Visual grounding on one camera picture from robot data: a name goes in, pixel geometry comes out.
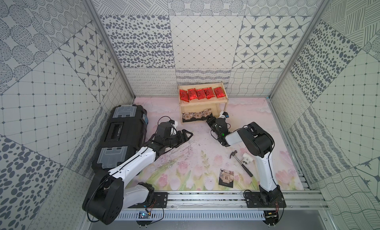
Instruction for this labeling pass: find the red tea bag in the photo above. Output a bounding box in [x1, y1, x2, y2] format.
[203, 87, 216, 99]
[188, 88, 198, 101]
[196, 89, 206, 100]
[213, 87, 226, 98]
[179, 89, 190, 102]

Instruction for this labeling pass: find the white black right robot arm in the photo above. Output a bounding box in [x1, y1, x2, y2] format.
[206, 116, 282, 206]

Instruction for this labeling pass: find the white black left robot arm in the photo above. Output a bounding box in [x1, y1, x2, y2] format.
[82, 121, 194, 225]

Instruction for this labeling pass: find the light wooden two-tier shelf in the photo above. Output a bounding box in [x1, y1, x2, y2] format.
[178, 82, 229, 124]

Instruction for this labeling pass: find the black plastic toolbox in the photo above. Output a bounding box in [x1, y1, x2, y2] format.
[92, 104, 148, 172]

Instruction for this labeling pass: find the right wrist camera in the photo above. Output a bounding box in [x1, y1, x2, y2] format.
[219, 111, 229, 119]

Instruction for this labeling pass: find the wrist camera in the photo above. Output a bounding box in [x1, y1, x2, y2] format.
[169, 120, 178, 128]
[219, 111, 229, 119]

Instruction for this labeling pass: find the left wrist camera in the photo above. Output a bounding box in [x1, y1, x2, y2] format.
[169, 120, 178, 128]

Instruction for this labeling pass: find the black handled claw hammer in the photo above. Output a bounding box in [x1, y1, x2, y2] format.
[230, 150, 253, 177]

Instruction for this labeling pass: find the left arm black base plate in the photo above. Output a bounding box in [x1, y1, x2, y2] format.
[129, 192, 168, 209]

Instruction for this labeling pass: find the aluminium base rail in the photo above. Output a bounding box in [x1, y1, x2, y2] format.
[84, 190, 329, 211]

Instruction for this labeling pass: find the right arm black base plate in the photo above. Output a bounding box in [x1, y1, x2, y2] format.
[243, 191, 287, 209]

